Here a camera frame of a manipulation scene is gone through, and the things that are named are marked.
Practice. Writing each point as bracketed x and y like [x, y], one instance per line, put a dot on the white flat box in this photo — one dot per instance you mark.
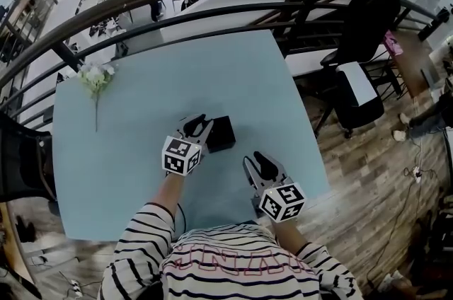
[355, 82]

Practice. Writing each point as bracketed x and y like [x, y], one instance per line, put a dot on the person's left forearm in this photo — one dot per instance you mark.
[168, 192]

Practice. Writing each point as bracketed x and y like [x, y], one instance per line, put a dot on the person's right forearm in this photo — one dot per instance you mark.
[288, 236]

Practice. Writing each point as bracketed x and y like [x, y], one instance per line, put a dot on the black mesh chair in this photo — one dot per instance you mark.
[21, 157]

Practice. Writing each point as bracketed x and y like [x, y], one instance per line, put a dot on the pink packet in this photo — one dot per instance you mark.
[393, 44]

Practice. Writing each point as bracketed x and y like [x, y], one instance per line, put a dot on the black office chair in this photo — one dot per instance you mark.
[368, 26]

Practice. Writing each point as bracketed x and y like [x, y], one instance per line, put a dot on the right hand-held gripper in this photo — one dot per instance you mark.
[281, 201]

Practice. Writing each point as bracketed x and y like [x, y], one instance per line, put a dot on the striped white shirt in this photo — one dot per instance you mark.
[230, 263]

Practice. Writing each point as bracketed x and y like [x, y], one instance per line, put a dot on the black square box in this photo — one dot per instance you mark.
[223, 136]

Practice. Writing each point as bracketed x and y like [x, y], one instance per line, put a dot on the white power strip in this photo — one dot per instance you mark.
[76, 286]
[417, 174]

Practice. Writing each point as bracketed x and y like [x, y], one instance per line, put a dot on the brown wooden desk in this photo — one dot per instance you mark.
[412, 65]

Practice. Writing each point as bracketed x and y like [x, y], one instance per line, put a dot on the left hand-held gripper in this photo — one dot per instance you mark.
[180, 157]

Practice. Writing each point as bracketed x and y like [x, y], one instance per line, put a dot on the white artificial flower bouquet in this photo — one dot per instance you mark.
[95, 77]

